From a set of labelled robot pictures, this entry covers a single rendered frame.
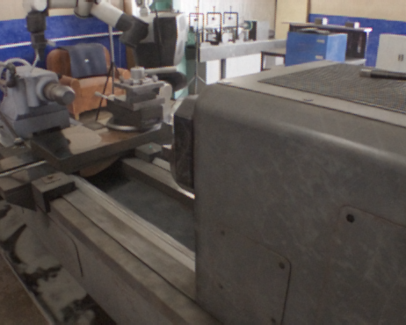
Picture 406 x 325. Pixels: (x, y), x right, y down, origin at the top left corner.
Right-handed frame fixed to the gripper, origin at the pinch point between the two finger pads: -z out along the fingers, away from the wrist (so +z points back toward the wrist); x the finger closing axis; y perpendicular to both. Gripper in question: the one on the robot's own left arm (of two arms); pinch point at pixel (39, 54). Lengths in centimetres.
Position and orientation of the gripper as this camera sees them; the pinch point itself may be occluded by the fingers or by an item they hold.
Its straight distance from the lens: 186.8
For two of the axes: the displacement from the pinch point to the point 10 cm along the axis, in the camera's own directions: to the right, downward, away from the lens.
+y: 8.0, -2.4, 5.4
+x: 5.9, 3.3, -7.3
